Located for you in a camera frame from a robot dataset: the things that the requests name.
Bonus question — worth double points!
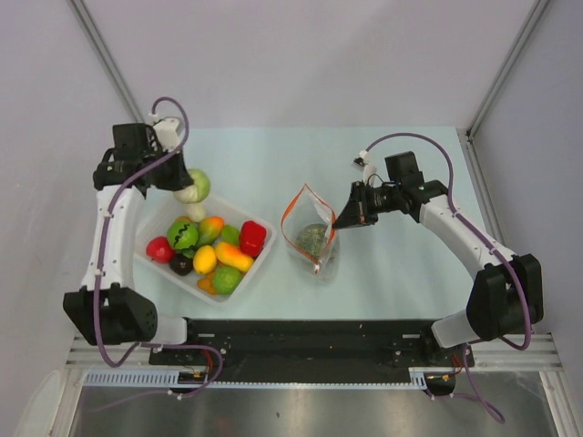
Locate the toy yellow orange mango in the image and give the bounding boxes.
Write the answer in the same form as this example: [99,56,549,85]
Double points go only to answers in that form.
[215,241,254,273]

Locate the toy light green pear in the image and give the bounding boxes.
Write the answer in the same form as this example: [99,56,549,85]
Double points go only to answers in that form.
[220,225,240,246]

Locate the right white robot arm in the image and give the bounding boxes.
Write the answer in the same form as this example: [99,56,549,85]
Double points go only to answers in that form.
[332,151,544,365]

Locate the toy dark purple mangosteen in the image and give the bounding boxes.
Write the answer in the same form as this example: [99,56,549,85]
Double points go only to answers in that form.
[169,253,193,277]

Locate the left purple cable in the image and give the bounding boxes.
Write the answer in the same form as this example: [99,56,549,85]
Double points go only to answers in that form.
[92,97,225,413]

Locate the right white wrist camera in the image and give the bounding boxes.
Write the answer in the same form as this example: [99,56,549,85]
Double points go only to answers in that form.
[352,150,377,185]

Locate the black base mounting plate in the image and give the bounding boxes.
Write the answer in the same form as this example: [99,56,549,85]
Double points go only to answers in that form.
[148,319,474,384]

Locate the toy red bell pepper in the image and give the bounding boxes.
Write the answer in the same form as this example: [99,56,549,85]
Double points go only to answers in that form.
[239,220,267,258]

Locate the aluminium frame rail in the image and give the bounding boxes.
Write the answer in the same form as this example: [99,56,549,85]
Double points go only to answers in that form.
[65,334,563,371]

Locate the toy green lime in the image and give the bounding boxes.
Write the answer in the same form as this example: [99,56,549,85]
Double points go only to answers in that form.
[211,266,243,295]

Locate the toy yellow lemon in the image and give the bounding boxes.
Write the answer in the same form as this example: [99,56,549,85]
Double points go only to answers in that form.
[193,245,217,275]

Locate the toy green watermelon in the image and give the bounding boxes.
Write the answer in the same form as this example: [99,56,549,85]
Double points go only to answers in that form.
[166,220,199,251]

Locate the toy green cabbage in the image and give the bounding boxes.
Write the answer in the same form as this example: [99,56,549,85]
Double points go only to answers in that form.
[173,168,211,204]

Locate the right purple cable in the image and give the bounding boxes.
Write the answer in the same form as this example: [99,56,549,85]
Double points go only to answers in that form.
[363,132,536,424]

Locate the blue slotted cable duct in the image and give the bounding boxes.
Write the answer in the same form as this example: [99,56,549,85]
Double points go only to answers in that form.
[84,370,456,391]

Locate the toy small orange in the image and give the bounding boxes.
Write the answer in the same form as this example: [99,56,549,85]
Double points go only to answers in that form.
[197,271,217,295]

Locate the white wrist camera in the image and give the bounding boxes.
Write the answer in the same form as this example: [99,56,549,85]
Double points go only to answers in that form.
[352,150,377,185]
[150,115,184,151]

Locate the toy red apple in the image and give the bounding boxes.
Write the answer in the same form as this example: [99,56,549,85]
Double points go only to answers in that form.
[146,236,175,264]

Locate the clear zip top bag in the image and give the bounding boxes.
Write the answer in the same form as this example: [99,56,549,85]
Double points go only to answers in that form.
[280,184,340,283]

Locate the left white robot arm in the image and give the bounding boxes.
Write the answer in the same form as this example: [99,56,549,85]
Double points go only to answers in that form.
[63,117,201,364]

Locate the purple cable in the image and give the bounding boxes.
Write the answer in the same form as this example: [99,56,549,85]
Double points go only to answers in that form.
[363,132,536,424]
[92,97,225,413]

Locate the toy white radish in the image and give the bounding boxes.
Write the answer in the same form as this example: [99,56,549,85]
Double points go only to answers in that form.
[183,202,207,223]

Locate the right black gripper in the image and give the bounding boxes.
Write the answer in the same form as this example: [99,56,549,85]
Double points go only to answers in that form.
[333,180,402,230]

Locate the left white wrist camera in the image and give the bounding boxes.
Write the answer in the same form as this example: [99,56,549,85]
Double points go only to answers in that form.
[150,115,184,151]

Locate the white plastic basket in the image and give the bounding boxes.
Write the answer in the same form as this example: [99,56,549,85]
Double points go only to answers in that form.
[134,194,275,306]

